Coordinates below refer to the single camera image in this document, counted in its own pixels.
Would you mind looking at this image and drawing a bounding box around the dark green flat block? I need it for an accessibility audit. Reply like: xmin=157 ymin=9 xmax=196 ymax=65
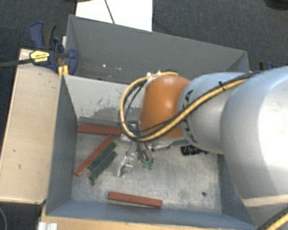
xmin=87 ymin=138 xmax=118 ymax=175
xmin=87 ymin=148 xmax=119 ymax=189

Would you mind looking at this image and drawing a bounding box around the red-brown flat block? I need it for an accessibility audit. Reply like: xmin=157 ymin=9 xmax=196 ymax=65
xmin=73 ymin=129 xmax=115 ymax=182
xmin=76 ymin=121 xmax=124 ymax=139
xmin=107 ymin=190 xmax=164 ymax=210

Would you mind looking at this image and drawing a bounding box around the black cylinder on white bracket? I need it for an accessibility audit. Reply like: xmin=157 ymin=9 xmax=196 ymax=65
xmin=151 ymin=136 xmax=210 ymax=161

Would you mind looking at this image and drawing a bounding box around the pale wood board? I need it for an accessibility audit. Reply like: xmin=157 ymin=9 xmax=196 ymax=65
xmin=0 ymin=46 xmax=69 ymax=209

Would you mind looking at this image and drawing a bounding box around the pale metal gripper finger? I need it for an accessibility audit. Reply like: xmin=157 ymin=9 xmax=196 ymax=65
xmin=116 ymin=155 xmax=129 ymax=179
xmin=122 ymin=155 xmax=136 ymax=178

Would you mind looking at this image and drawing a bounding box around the grey metal bin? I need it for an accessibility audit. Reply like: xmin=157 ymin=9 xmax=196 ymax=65
xmin=39 ymin=14 xmax=285 ymax=230

